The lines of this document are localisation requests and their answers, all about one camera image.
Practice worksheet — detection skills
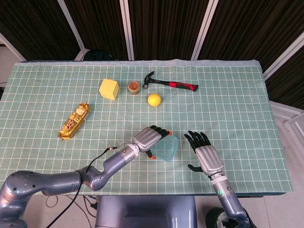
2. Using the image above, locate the black floor cable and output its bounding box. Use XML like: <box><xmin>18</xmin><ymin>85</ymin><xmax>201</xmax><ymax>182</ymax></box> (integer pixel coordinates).
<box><xmin>82</xmin><ymin>195</ymin><xmax>98</xmax><ymax>228</ymax></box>

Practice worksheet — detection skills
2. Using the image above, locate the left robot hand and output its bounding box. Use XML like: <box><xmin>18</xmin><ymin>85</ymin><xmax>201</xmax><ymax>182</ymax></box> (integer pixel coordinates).
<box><xmin>132</xmin><ymin>125</ymin><xmax>172</xmax><ymax>160</ymax></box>

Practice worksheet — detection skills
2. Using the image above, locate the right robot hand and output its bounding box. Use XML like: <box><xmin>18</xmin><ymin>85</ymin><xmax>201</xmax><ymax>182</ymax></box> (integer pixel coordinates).
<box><xmin>183</xmin><ymin>130</ymin><xmax>225</xmax><ymax>177</ymax></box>

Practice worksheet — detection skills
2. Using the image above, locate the black bin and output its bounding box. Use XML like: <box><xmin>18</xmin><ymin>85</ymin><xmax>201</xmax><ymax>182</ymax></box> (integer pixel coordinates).
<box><xmin>205</xmin><ymin>207</ymin><xmax>241</xmax><ymax>228</ymax></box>

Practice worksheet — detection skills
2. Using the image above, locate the gold snack pack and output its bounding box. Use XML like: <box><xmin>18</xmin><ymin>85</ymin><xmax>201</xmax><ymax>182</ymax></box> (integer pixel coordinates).
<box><xmin>57</xmin><ymin>102</ymin><xmax>91</xmax><ymax>142</ymax></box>

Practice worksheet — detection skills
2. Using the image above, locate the blue-grey robot torso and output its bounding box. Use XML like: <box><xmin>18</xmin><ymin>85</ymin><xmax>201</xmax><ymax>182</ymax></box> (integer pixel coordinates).
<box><xmin>95</xmin><ymin>195</ymin><xmax>198</xmax><ymax>228</ymax></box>

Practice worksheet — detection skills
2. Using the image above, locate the black chair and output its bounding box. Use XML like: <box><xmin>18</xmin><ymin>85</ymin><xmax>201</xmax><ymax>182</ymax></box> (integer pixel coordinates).
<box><xmin>84</xmin><ymin>49</ymin><xmax>117</xmax><ymax>61</ymax></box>

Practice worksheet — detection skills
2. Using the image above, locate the yellow ball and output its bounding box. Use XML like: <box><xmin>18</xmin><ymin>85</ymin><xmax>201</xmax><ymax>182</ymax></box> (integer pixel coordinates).
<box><xmin>147</xmin><ymin>93</ymin><xmax>163</xmax><ymax>107</ymax></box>

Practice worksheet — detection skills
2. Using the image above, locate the yellow foam cube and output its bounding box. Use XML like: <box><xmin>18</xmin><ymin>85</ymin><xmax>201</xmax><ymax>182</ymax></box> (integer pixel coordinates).
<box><xmin>98</xmin><ymin>78</ymin><xmax>120</xmax><ymax>101</ymax></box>

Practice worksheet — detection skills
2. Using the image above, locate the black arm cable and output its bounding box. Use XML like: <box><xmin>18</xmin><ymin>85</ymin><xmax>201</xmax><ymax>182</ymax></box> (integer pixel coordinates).
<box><xmin>46</xmin><ymin>142</ymin><xmax>134</xmax><ymax>228</ymax></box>

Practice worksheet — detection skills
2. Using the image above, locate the white partition frame post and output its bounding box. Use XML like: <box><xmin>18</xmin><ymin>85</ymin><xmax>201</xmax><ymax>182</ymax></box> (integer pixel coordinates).
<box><xmin>0</xmin><ymin>31</ymin><xmax>27</xmax><ymax>62</ymax></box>
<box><xmin>57</xmin><ymin>0</ymin><xmax>90</xmax><ymax>61</ymax></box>
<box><xmin>119</xmin><ymin>0</ymin><xmax>135</xmax><ymax>61</ymax></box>
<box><xmin>262</xmin><ymin>32</ymin><xmax>304</xmax><ymax>81</ymax></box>
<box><xmin>190</xmin><ymin>0</ymin><xmax>219</xmax><ymax>61</ymax></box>

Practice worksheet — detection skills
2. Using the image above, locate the green checkered tablecloth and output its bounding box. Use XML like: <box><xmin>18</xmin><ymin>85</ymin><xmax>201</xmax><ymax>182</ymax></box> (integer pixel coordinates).
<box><xmin>0</xmin><ymin>58</ymin><xmax>294</xmax><ymax>196</ymax></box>

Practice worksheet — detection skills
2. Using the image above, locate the black red claw hammer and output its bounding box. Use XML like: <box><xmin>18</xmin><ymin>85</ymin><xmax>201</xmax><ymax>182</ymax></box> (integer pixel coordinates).
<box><xmin>142</xmin><ymin>70</ymin><xmax>199</xmax><ymax>93</ymax></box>

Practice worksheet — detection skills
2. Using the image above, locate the small terracotta cup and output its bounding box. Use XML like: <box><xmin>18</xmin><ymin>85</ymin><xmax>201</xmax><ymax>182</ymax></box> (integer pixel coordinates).
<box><xmin>127</xmin><ymin>81</ymin><xmax>141</xmax><ymax>96</ymax></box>

